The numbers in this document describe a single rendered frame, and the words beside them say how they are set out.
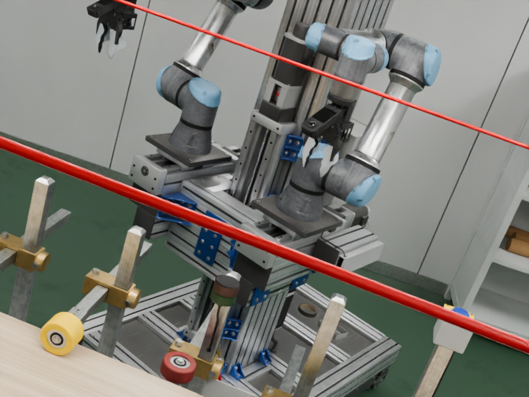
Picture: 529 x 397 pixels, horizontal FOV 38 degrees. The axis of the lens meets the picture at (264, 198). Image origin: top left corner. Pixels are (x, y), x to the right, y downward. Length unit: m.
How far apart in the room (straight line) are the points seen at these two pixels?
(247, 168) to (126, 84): 2.09
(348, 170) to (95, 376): 1.00
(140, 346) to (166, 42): 2.04
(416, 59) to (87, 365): 1.29
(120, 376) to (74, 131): 3.19
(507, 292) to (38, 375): 3.59
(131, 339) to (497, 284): 2.52
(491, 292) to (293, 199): 2.63
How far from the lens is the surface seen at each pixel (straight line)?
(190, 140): 2.61
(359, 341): 3.54
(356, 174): 2.28
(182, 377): 1.78
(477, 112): 4.43
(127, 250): 1.83
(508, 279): 4.81
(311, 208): 2.36
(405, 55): 2.34
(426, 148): 4.46
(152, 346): 3.04
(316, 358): 1.82
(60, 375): 1.70
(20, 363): 1.71
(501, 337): 0.50
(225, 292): 1.72
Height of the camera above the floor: 1.95
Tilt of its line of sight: 22 degrees down
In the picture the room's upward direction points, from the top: 18 degrees clockwise
